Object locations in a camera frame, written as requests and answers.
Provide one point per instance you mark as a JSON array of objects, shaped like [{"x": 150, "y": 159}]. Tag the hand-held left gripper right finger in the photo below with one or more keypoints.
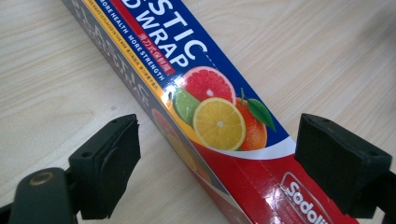
[{"x": 336, "y": 168}]

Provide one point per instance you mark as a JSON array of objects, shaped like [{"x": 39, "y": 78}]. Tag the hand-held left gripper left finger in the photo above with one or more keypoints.
[{"x": 106, "y": 168}]

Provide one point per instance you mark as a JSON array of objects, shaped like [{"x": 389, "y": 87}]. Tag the blue and red cling film box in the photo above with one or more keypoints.
[{"x": 218, "y": 124}]

